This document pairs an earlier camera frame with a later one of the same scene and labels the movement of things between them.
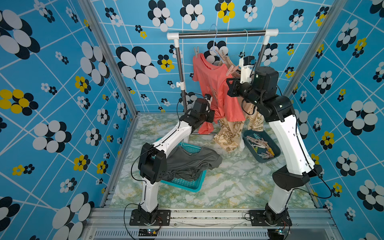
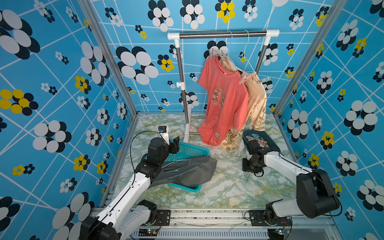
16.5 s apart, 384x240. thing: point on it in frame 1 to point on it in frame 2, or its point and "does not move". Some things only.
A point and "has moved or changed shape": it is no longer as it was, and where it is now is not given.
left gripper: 210,116 to 174,146
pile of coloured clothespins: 260,146 does not move
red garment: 214,79 has moved or changed shape
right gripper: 234,88 to 245,168
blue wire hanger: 213,47 to 228,53
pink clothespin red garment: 231,69 has moved or changed shape
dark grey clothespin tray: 262,146 does not move
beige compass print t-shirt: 229,135 has moved or changed shape
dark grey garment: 182,166 has moved or changed shape
